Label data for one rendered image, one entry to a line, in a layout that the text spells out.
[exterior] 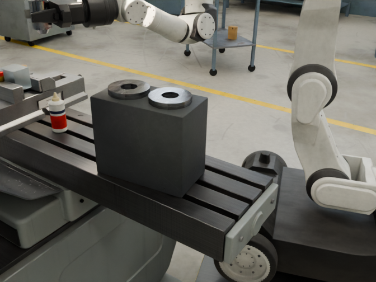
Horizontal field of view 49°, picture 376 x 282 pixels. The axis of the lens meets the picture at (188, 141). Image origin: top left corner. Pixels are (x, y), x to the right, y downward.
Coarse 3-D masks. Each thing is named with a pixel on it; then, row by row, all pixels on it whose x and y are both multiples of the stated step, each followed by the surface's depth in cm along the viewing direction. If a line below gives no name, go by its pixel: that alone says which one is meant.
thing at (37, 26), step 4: (44, 4) 98; (48, 4) 99; (32, 8) 98; (36, 8) 98; (40, 8) 98; (44, 8) 99; (48, 8) 100; (32, 12) 99; (32, 24) 100; (36, 24) 100; (40, 24) 100; (44, 24) 100; (48, 24) 101; (32, 28) 101; (36, 28) 100; (40, 28) 100; (44, 28) 100; (48, 28) 101
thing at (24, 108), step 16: (64, 80) 128; (80, 80) 131; (0, 96) 114; (16, 96) 112; (32, 96) 116; (48, 96) 121; (64, 96) 127; (80, 96) 132; (0, 112) 109; (16, 112) 113; (32, 112) 118; (48, 112) 122; (0, 128) 110; (16, 128) 113
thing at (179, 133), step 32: (96, 96) 86; (128, 96) 84; (160, 96) 83; (192, 96) 87; (96, 128) 89; (128, 128) 85; (160, 128) 81; (192, 128) 83; (96, 160) 93; (128, 160) 89; (160, 160) 85; (192, 160) 87
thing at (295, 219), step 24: (264, 168) 159; (288, 168) 167; (288, 192) 152; (288, 216) 140; (312, 216) 140; (336, 216) 140; (360, 216) 140; (288, 240) 129; (312, 240) 129; (336, 240) 129; (360, 240) 130; (288, 264) 132; (312, 264) 130; (336, 264) 127; (360, 264) 126
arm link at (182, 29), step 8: (168, 16) 120; (176, 16) 124; (184, 16) 129; (192, 16) 126; (160, 24) 118; (168, 24) 120; (176, 24) 121; (184, 24) 124; (192, 24) 125; (160, 32) 121; (168, 32) 122; (176, 32) 122; (184, 32) 124; (192, 32) 125; (176, 40) 125; (184, 40) 127; (192, 40) 128; (200, 40) 126
